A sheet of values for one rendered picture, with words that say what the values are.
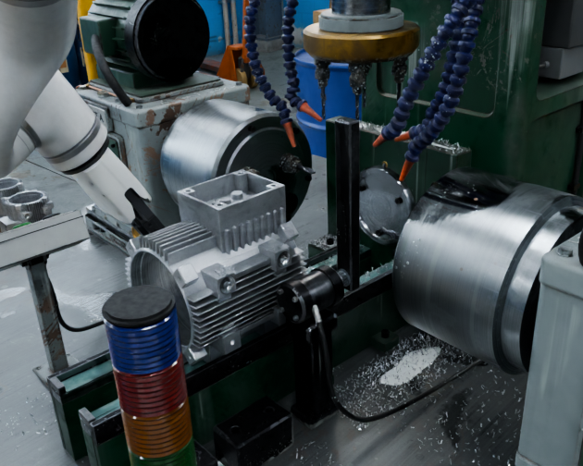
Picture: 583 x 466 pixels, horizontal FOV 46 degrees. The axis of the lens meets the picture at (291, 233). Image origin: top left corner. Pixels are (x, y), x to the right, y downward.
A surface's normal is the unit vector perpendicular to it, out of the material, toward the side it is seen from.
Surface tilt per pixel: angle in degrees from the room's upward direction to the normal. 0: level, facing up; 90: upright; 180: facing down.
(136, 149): 89
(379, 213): 90
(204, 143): 50
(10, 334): 0
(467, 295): 81
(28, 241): 61
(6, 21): 131
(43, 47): 141
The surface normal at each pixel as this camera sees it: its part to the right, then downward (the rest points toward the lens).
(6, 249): 0.55, -0.18
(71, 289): -0.04, -0.90
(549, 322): -0.75, 0.30
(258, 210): 0.67, 0.29
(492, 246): -0.58, -0.39
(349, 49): -0.29, 0.42
